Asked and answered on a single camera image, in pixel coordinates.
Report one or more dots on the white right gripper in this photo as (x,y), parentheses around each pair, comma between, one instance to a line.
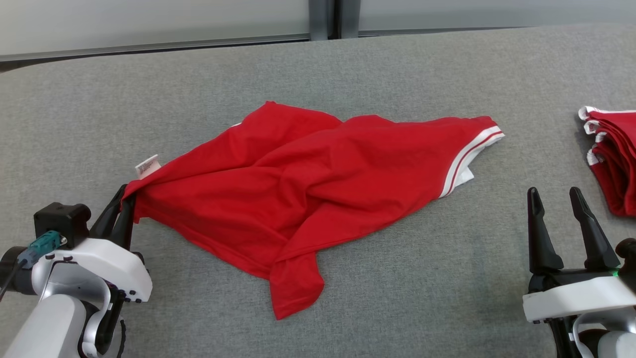
(576,298)

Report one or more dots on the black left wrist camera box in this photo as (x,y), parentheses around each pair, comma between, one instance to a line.
(59,219)

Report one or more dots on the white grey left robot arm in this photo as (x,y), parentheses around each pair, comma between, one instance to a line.
(49,328)

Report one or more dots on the red shorts white trim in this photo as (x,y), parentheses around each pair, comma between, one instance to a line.
(618,159)

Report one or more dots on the grey partition post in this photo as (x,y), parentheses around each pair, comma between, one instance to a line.
(320,17)

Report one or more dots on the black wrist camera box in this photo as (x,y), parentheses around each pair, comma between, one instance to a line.
(59,219)
(628,258)

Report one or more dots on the red shirt white striped trim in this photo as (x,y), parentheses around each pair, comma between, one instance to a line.
(298,189)

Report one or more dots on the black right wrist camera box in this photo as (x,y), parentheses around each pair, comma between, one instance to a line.
(628,258)

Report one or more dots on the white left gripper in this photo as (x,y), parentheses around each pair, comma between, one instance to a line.
(99,258)

